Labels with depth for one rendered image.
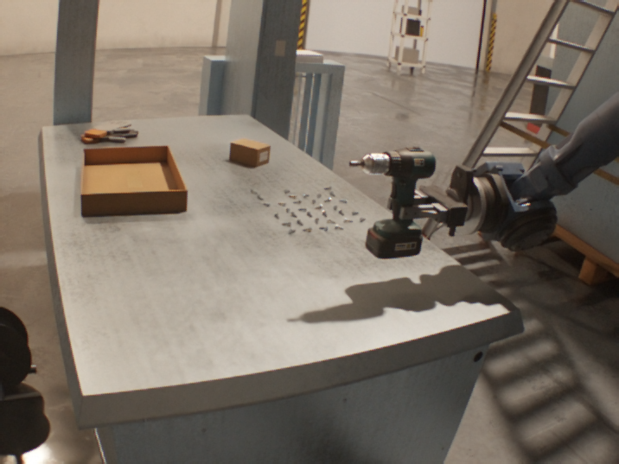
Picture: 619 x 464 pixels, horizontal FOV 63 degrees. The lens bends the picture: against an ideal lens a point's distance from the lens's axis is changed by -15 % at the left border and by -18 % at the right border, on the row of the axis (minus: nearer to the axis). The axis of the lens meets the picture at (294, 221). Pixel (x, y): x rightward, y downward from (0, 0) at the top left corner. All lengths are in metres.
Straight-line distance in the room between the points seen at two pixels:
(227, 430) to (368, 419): 0.33
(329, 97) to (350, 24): 8.22
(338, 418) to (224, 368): 0.32
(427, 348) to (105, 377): 0.63
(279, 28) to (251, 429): 2.12
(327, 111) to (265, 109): 0.99
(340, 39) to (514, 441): 10.57
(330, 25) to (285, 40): 8.93
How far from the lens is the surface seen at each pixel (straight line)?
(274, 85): 2.92
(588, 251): 3.34
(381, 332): 1.17
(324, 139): 3.90
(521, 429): 2.08
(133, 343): 1.07
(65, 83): 2.73
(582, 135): 1.37
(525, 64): 2.65
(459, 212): 1.30
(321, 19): 11.72
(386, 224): 1.28
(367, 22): 12.19
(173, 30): 10.70
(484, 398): 2.16
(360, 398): 1.23
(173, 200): 1.60
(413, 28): 10.47
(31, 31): 10.54
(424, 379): 1.32
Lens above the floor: 1.27
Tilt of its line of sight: 23 degrees down
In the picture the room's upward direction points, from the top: 7 degrees clockwise
